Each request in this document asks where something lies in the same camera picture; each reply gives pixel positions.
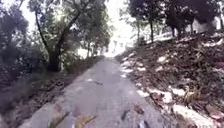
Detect grey asphalt path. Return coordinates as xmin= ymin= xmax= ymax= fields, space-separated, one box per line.
xmin=18 ymin=56 xmax=174 ymax=128

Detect large leaning tree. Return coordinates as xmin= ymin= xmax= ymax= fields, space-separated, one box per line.
xmin=28 ymin=0 xmax=111 ymax=73

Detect leaf-covered slope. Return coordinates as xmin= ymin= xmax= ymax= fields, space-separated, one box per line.
xmin=114 ymin=31 xmax=224 ymax=128

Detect row of trees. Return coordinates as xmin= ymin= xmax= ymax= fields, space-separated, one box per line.
xmin=126 ymin=0 xmax=224 ymax=46

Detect leaf-covered ground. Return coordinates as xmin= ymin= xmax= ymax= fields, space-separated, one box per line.
xmin=0 ymin=55 xmax=104 ymax=128

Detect dense bushes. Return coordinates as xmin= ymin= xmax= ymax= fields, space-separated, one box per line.
xmin=0 ymin=3 xmax=48 ymax=88

